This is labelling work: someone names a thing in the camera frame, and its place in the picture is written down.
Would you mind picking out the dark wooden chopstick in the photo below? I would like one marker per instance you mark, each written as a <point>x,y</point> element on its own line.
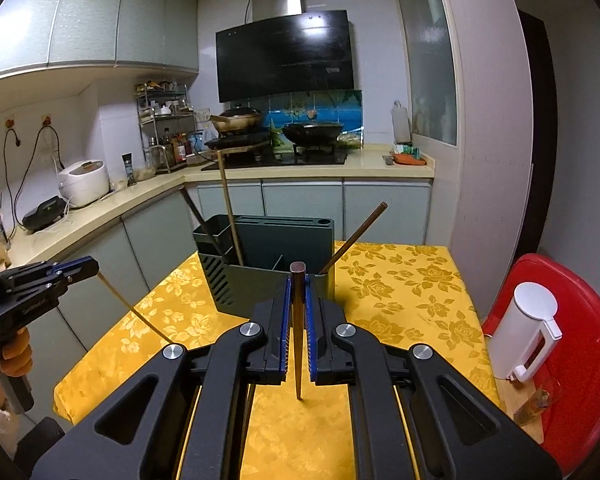
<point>195,215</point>
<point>298,310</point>

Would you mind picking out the black pepper grinder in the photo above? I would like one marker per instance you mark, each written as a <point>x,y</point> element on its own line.
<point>128,170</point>

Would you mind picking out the blue seaside tile mural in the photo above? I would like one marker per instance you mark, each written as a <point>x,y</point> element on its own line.
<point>310,107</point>

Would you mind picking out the white electric kettle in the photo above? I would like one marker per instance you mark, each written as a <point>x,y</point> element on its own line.
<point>517,330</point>

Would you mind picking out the yellow floral tablecloth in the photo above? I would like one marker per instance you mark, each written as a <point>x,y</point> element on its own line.
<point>405,300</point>

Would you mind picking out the golden pan with lid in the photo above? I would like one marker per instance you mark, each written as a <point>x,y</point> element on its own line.
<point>237,120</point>

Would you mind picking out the red plastic chair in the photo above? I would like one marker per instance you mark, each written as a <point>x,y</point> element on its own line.
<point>575,320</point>

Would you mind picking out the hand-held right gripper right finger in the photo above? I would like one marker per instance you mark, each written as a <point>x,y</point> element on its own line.
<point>309,330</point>

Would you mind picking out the metal spice rack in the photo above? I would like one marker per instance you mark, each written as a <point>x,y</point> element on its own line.
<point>165,110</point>

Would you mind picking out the black induction cooker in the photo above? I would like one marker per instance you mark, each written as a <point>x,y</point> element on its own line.
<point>235,142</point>

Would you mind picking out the beige kitchen countertop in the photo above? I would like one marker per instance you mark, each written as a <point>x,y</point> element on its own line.
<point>105,212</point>

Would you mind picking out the red label sauce bottle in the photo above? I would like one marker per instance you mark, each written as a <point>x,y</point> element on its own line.
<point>180,150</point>

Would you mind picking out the pale green upper cabinets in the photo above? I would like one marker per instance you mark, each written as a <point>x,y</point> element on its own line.
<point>80,15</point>

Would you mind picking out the dark grey utensil holder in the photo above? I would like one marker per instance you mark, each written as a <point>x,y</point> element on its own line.
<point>260,285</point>

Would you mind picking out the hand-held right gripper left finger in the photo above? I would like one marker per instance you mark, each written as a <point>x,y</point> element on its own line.
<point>286,330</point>

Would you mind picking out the brown wooden chopstick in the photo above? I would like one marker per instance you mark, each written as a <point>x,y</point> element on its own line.
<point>355,240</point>

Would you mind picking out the black glass range hood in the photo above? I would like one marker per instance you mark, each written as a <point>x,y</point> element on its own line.
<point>285,55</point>

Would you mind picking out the black wok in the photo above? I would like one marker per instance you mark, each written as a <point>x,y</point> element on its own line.
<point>312,132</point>

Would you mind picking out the white rice cooker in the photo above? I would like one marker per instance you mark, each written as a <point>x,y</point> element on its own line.
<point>82,185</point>

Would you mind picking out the frosted glass partition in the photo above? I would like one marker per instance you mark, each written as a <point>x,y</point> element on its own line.
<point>425,50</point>

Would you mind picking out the black sandwich maker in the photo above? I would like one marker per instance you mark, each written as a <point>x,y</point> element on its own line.
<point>44,212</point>

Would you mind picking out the person's left hand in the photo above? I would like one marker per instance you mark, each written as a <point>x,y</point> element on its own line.
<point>16,355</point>

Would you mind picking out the light bamboo chopstick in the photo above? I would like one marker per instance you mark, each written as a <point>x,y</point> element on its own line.
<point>130,306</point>
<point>228,210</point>

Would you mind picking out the black glass cooktop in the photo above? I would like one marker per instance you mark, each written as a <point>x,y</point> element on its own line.
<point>280,160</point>

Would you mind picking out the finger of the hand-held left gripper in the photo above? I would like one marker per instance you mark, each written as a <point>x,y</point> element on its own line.
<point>75,265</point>
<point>45,292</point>

